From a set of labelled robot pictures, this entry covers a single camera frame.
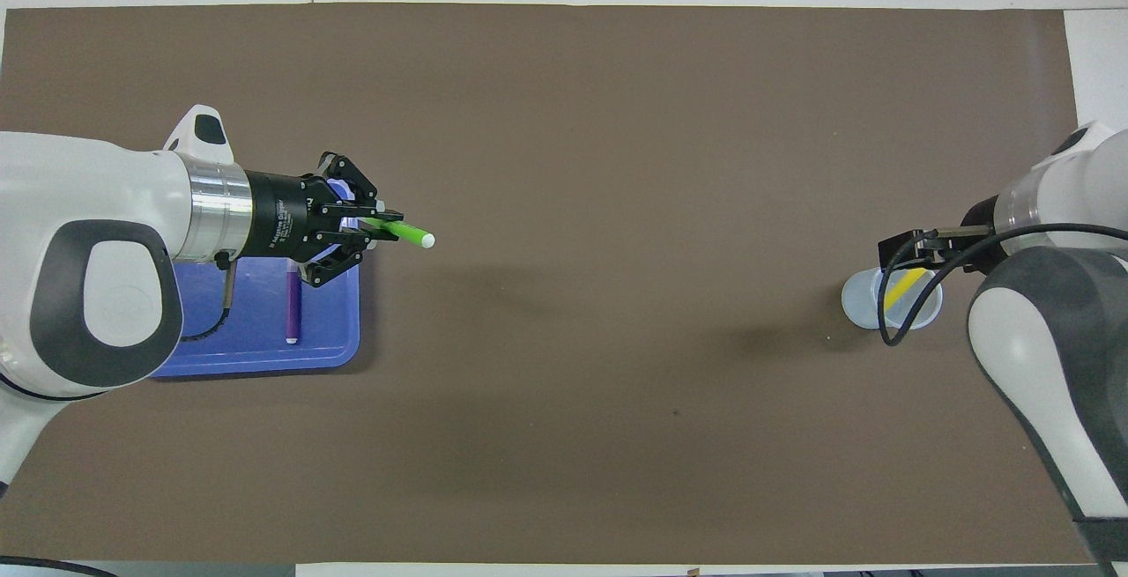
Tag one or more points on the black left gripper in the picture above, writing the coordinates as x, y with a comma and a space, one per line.
282, 216

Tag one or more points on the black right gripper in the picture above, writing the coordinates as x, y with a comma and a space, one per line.
974, 247

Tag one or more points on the yellow marker pen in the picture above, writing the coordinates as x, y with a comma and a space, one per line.
903, 289

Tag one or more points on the green marker pen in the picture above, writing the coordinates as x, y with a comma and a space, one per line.
410, 233

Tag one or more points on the purple marker pen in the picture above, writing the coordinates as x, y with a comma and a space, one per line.
293, 313

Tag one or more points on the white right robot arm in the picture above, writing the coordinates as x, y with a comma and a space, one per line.
1057, 383

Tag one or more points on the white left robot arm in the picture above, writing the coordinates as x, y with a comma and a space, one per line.
88, 198

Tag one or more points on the blue plastic tray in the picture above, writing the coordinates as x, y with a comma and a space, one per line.
326, 330

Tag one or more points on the translucent plastic cup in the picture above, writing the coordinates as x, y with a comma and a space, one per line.
859, 304

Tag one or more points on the brown table mat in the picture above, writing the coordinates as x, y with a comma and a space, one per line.
617, 295

